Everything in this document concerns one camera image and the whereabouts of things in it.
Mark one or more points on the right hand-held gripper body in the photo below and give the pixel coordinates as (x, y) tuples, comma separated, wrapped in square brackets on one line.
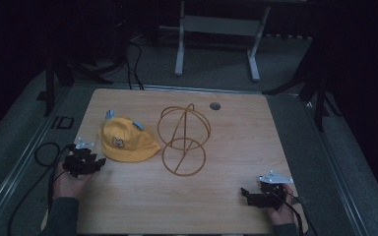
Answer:
[(272, 193)]

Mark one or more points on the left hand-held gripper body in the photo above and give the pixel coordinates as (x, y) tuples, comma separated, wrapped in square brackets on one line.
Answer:
[(75, 165)]

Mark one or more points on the yellow hat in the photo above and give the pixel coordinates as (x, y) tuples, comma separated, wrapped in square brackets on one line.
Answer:
[(128, 142)]

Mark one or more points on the person's left hand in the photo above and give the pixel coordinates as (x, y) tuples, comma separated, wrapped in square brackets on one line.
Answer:
[(66, 185)]

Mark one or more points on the person's right hand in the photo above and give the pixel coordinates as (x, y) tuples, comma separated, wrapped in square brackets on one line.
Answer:
[(283, 213)]

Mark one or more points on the black metal stand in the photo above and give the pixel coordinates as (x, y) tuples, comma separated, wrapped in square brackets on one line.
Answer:
[(69, 70), (315, 82)]

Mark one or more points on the grey table grommet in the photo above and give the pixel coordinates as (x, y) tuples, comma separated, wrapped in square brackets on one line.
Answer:
[(215, 106)]

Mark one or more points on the white metal desk frame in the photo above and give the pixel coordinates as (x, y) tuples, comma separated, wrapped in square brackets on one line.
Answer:
[(221, 25)]

